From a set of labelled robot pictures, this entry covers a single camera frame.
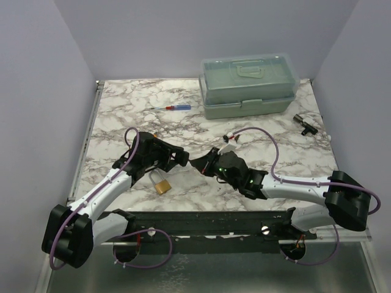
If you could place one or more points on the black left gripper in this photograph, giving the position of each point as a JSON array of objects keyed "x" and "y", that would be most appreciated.
[{"x": 167, "y": 151}]

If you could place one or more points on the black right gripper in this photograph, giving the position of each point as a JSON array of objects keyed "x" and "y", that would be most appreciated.
[{"x": 204, "y": 164}]

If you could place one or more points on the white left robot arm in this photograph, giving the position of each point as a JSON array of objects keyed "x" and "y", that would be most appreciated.
[{"x": 73, "y": 231}]

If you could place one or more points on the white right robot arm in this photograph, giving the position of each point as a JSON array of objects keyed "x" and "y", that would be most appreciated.
[{"x": 335, "y": 200}]

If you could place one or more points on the brass padlock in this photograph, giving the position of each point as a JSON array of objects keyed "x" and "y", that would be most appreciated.
[{"x": 159, "y": 182}]

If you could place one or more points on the red blue screwdriver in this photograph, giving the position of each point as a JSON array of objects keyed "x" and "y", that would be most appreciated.
[{"x": 173, "y": 107}]

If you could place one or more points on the green plastic toolbox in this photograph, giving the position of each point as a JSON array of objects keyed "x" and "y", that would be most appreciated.
[{"x": 247, "y": 86}]

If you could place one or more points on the black T-shaped tool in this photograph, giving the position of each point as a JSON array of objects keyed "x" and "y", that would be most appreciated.
[{"x": 308, "y": 129}]

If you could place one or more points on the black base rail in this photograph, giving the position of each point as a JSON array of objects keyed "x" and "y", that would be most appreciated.
[{"x": 212, "y": 232}]

